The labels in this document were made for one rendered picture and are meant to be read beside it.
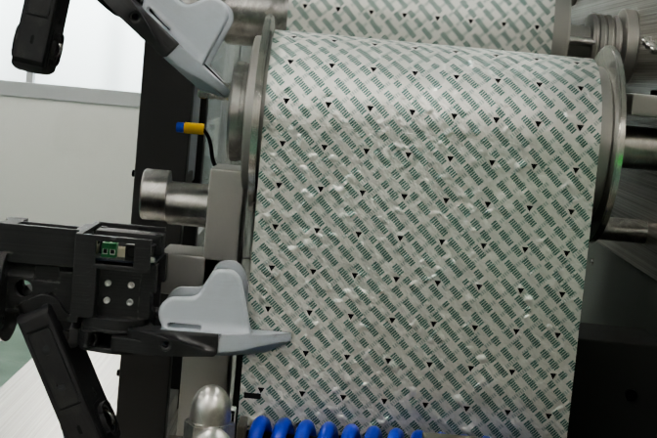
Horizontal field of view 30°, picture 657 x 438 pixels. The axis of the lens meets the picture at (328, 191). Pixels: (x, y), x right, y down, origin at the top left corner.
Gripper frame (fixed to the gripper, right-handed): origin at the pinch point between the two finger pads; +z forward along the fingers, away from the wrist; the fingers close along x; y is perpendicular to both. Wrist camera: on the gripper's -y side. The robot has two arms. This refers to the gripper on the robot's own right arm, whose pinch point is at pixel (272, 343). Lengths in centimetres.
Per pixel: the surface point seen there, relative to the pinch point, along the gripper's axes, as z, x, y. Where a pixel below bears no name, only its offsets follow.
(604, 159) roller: 22.1, 0.4, 15.2
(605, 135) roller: 22.0, 0.4, 16.9
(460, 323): 13.2, -0.3, 2.8
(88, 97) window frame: -125, 555, -4
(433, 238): 10.7, -0.2, 8.6
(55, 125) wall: -142, 556, -21
